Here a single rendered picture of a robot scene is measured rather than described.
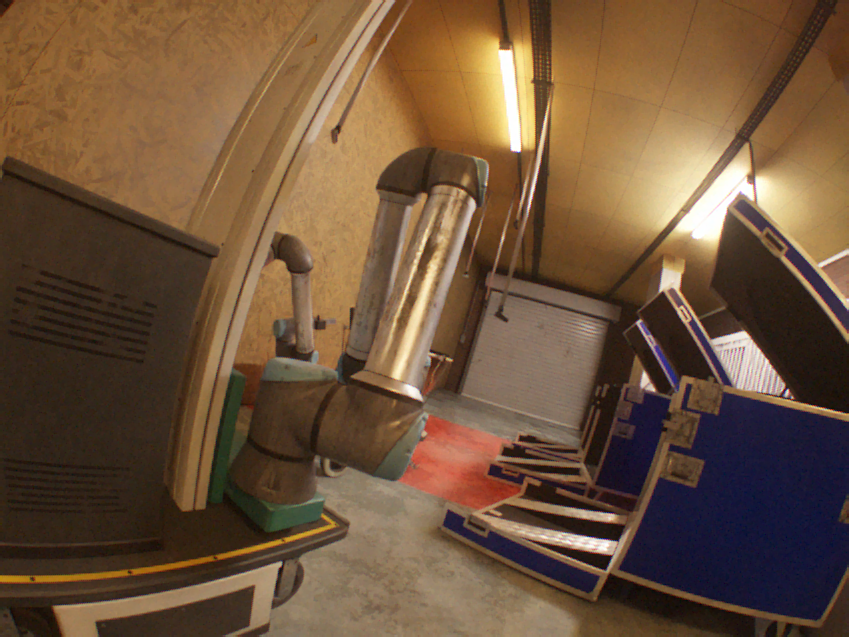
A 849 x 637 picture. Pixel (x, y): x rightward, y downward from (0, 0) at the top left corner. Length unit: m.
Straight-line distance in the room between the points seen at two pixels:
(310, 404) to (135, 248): 0.40
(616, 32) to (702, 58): 0.66
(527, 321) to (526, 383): 1.45
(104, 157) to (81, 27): 0.61
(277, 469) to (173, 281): 0.40
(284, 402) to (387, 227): 0.47
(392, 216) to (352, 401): 0.44
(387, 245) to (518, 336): 7.86
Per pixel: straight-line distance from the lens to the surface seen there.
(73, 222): 0.50
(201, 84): 2.10
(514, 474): 2.79
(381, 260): 0.89
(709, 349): 3.02
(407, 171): 0.86
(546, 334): 8.68
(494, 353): 8.64
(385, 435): 0.64
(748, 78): 3.24
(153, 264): 0.52
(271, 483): 0.75
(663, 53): 3.08
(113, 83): 1.88
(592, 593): 1.61
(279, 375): 0.69
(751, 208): 1.71
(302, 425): 0.68
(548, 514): 2.27
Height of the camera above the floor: 0.79
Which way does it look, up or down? 5 degrees up
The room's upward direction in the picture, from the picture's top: 17 degrees clockwise
